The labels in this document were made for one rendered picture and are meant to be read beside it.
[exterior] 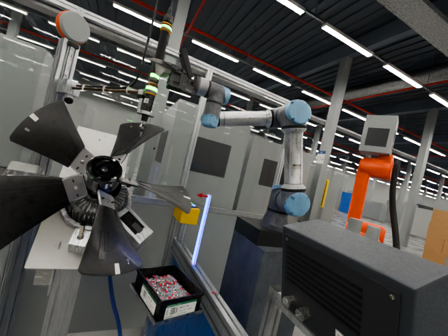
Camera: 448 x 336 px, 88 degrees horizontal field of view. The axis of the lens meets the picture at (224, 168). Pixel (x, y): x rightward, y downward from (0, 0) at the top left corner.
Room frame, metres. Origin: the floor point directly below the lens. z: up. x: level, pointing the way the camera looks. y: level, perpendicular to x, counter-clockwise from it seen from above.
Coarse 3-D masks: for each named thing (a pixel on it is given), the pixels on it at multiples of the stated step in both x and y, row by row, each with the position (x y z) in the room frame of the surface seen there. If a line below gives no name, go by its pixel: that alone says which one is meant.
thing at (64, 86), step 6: (60, 78) 1.22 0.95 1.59; (60, 84) 1.19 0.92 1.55; (66, 84) 1.17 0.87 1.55; (72, 84) 1.19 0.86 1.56; (78, 84) 1.21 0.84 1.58; (60, 90) 1.19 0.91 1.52; (66, 90) 1.17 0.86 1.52; (72, 90) 1.19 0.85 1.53; (78, 90) 1.22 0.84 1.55; (78, 96) 1.22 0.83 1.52
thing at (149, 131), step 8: (120, 128) 1.10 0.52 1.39; (128, 128) 1.09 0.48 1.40; (136, 128) 1.08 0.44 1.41; (144, 128) 1.07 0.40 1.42; (152, 128) 1.07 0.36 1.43; (160, 128) 1.08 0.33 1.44; (120, 136) 1.06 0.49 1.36; (128, 136) 1.04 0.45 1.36; (136, 136) 1.02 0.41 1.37; (144, 136) 1.02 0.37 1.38; (152, 136) 1.02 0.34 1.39; (120, 144) 1.01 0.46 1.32; (128, 144) 0.99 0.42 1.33; (136, 144) 0.98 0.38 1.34; (112, 152) 0.99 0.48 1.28; (120, 152) 0.96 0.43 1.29; (128, 152) 0.94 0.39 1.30
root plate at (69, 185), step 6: (78, 174) 0.80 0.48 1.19; (66, 180) 0.78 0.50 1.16; (78, 180) 0.81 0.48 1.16; (66, 186) 0.78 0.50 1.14; (72, 186) 0.80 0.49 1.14; (78, 186) 0.81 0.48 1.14; (84, 186) 0.83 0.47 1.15; (66, 192) 0.79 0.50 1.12; (72, 192) 0.80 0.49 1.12; (78, 192) 0.82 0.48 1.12; (84, 192) 0.83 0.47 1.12; (72, 198) 0.81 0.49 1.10; (78, 198) 0.82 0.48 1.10
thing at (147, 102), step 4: (168, 12) 0.91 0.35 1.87; (172, 12) 0.91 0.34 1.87; (164, 16) 0.90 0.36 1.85; (168, 16) 0.90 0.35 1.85; (172, 16) 0.91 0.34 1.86; (164, 20) 0.92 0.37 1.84; (168, 20) 0.90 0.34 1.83; (172, 20) 0.91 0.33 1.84; (148, 96) 0.90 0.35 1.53; (152, 96) 0.90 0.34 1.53; (144, 100) 0.90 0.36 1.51; (148, 100) 0.90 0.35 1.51; (152, 100) 0.91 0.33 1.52; (144, 104) 0.90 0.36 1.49; (148, 104) 0.90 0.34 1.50; (152, 104) 0.91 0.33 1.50; (144, 108) 0.90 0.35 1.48; (148, 108) 0.90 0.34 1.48; (144, 116) 0.90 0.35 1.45; (148, 116) 0.91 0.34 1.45; (144, 120) 0.90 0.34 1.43
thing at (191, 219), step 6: (174, 210) 1.38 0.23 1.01; (180, 210) 1.28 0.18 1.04; (192, 210) 1.27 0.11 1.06; (198, 210) 1.28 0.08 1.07; (174, 216) 1.35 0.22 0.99; (180, 216) 1.26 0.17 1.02; (186, 216) 1.26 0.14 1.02; (192, 216) 1.27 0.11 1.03; (198, 216) 1.29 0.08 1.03; (180, 222) 1.25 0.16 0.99; (186, 222) 1.26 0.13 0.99; (192, 222) 1.27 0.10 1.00
